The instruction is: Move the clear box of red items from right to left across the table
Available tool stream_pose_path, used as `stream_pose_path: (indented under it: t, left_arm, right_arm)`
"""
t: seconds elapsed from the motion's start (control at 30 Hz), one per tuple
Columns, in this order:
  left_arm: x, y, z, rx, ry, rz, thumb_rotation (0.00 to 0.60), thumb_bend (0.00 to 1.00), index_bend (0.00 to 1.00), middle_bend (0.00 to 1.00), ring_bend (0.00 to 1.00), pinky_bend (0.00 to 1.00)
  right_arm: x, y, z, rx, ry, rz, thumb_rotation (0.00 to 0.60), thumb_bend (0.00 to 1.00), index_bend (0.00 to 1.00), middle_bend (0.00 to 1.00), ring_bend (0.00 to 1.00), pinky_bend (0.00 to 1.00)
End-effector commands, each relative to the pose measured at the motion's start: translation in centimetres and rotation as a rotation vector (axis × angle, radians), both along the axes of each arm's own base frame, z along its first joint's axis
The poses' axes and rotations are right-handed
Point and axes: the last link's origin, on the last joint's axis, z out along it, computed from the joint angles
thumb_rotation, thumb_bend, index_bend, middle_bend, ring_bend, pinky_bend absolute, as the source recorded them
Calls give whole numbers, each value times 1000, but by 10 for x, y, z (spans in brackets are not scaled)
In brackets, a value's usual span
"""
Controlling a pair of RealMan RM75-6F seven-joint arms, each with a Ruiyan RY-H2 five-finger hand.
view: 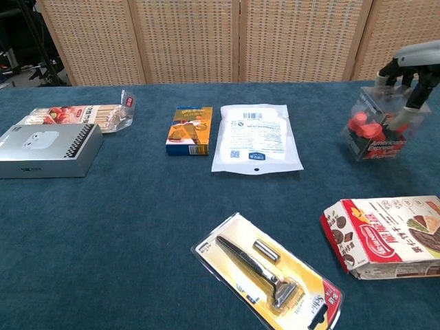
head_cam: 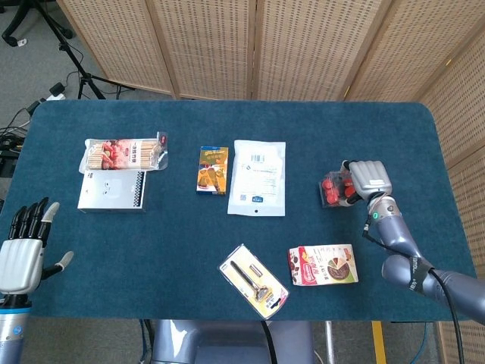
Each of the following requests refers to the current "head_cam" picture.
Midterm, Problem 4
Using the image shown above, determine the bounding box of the white power strip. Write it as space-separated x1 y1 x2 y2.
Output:
45 82 68 102

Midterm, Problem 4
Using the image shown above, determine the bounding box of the blue table mat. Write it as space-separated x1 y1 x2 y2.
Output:
0 99 484 323

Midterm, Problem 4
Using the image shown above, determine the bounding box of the white plastic pouch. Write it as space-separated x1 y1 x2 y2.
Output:
227 140 286 218

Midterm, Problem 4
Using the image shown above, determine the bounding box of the black floor cable bundle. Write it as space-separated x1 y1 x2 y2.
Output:
0 99 43 179

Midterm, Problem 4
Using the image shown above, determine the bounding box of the clear box of red balls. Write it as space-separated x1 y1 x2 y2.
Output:
320 170 356 209

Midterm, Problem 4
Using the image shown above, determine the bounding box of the razor blister pack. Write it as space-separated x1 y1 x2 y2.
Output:
218 243 290 319

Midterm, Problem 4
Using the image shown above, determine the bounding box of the silver earbuds box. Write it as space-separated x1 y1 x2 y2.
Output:
77 169 147 212

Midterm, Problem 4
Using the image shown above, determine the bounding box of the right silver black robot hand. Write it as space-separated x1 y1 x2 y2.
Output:
339 158 393 208

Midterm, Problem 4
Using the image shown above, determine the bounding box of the orange snack box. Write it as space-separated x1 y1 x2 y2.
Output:
196 146 230 196

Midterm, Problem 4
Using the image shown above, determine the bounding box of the grey robot torso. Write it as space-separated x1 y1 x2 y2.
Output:
151 319 315 364

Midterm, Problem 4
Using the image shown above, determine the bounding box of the metal table leg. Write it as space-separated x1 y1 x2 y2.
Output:
324 320 336 364

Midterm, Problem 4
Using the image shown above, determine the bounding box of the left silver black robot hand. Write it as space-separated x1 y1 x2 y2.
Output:
0 196 74 296

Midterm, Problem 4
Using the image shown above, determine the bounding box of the black office chair base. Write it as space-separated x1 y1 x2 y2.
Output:
0 0 75 49

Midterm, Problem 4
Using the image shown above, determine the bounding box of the black tripod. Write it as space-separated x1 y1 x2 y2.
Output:
22 0 136 100

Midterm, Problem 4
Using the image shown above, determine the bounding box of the wicker folding screen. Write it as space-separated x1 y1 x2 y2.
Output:
56 0 485 364

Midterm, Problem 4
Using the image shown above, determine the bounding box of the black torso cable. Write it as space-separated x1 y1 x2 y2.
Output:
260 321 276 364

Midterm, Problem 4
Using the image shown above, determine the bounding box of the red white cookie box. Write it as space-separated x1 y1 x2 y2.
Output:
288 243 359 287

